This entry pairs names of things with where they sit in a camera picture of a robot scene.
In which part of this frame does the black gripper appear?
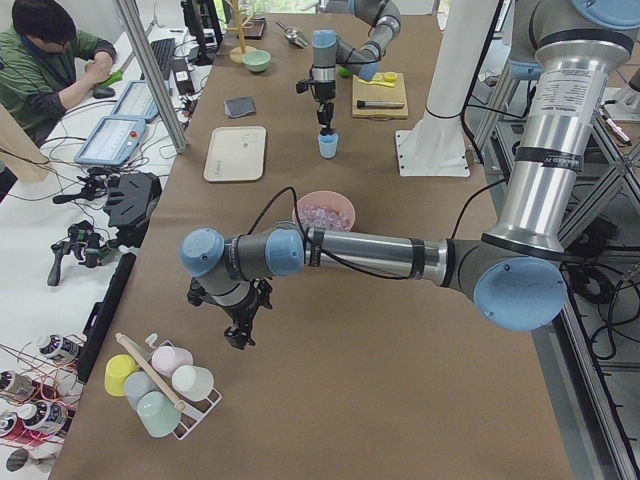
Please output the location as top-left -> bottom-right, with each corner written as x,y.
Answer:
296,78 -> 336,136
187,278 -> 273,350

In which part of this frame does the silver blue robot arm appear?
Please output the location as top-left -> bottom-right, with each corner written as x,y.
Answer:
179,1 -> 639,349
296,0 -> 401,141

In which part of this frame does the light blue plastic cup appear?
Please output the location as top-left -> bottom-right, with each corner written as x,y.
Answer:
318,133 -> 339,159

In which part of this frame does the white plastic cup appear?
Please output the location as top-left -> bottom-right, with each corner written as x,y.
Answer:
171,365 -> 215,402

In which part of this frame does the pink plastic cup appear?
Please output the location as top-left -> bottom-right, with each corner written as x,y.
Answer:
151,345 -> 193,377

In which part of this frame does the pink bowl of ice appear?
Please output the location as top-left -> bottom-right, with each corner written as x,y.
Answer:
291,191 -> 356,231

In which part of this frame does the steel ice scoop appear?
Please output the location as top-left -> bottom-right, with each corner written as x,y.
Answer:
275,21 -> 309,49

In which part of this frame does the mint green plastic cup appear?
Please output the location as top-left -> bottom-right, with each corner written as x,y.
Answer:
136,391 -> 181,438

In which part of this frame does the grey plastic cup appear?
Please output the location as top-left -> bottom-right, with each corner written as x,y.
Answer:
124,370 -> 156,411

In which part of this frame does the wooden cup tree stand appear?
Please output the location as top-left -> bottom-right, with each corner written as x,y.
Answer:
225,0 -> 256,64

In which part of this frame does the yellow plastic cup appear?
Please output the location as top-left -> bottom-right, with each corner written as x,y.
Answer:
104,354 -> 138,397

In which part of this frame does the steel black-tipped muddler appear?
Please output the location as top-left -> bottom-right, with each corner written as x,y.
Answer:
356,100 -> 405,109

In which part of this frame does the wooden cutting board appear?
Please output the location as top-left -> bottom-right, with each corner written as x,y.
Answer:
352,72 -> 409,119

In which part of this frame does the yellow plastic knife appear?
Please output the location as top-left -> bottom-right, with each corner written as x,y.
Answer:
365,80 -> 396,88

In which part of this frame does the lemon half slice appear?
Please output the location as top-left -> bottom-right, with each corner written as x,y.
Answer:
382,71 -> 398,83

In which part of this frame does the grey folded cloth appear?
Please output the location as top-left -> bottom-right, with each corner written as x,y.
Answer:
224,96 -> 256,119

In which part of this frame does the cream rabbit serving tray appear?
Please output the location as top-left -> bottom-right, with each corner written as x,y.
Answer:
203,126 -> 267,183

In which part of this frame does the mint green bowl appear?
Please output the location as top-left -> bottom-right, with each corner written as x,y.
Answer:
242,50 -> 272,73

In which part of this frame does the black keyboard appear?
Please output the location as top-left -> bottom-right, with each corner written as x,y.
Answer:
150,38 -> 176,81

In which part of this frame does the blue teach pendant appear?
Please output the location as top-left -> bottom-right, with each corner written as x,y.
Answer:
74,116 -> 146,167
111,80 -> 159,123

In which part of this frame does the black computer mouse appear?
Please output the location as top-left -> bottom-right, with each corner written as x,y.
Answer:
93,86 -> 115,99

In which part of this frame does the seated person green jacket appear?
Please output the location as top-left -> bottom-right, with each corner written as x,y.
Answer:
1,1 -> 117,146

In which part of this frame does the white wire cup rack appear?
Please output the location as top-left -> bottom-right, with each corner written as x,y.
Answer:
115,333 -> 223,440

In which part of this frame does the aluminium frame post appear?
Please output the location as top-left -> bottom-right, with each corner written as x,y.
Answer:
115,0 -> 187,154

